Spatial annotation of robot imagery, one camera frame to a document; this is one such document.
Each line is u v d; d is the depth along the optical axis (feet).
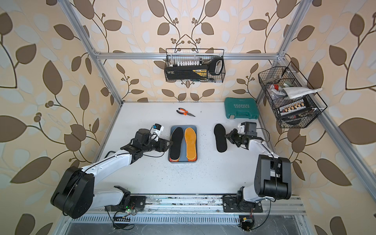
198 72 2.70
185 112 3.70
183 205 2.47
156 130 2.54
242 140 2.52
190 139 3.15
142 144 2.24
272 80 2.74
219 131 3.20
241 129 2.77
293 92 2.09
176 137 3.18
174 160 2.84
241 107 3.66
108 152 3.06
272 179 1.44
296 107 2.17
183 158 2.93
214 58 2.98
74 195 1.36
